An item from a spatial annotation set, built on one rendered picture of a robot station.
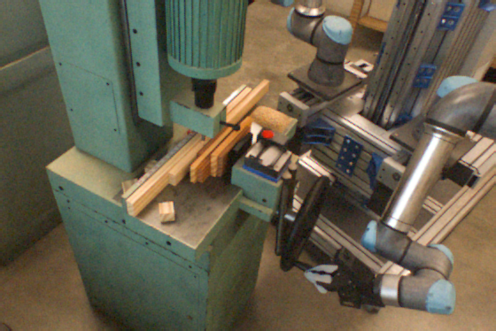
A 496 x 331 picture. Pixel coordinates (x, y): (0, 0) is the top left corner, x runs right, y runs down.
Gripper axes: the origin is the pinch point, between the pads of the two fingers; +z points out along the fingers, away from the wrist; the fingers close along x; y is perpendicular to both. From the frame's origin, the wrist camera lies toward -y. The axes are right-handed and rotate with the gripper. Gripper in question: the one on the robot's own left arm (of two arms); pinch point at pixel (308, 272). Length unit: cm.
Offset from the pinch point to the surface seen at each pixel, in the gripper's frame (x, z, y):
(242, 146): 8.1, 10.9, -36.2
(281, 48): 245, 132, 8
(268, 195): 3.1, 4.8, -24.1
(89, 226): -13, 65, -23
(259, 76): 193, 128, 11
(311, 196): 5.6, -5.7, -21.7
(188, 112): 5, 21, -49
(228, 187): 1.3, 15.3, -28.0
